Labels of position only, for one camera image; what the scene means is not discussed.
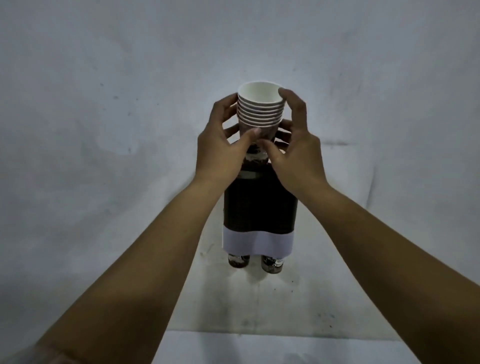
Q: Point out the person's left hand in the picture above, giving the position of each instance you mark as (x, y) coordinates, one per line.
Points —
(213, 153)

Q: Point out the person's right hand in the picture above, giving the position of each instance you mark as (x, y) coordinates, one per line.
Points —
(300, 161)

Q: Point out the person's right middle finger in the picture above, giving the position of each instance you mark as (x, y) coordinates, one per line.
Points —
(287, 125)

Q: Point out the person's left thumb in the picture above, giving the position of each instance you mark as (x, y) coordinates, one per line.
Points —
(245, 141)

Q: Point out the person's right little finger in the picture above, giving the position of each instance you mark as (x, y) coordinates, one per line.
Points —
(281, 145)

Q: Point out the person's left middle finger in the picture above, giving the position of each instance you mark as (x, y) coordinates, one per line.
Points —
(232, 111)

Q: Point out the person's right thumb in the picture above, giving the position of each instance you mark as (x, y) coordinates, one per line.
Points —
(270, 153)

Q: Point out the stack of white paper cups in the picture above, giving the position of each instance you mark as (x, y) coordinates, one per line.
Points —
(261, 103)

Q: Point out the person's left forearm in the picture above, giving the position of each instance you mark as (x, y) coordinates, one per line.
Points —
(150, 270)

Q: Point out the person's right forearm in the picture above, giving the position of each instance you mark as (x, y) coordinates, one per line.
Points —
(390, 270)

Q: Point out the dark wrapped bottle pack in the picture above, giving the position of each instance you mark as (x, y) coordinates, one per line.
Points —
(258, 206)

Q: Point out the white paper band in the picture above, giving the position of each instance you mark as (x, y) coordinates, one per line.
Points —
(258, 242)

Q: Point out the dark soda bottle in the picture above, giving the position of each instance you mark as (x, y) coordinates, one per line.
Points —
(239, 260)
(272, 264)

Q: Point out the white backdrop cloth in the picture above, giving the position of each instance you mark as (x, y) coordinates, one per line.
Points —
(93, 93)

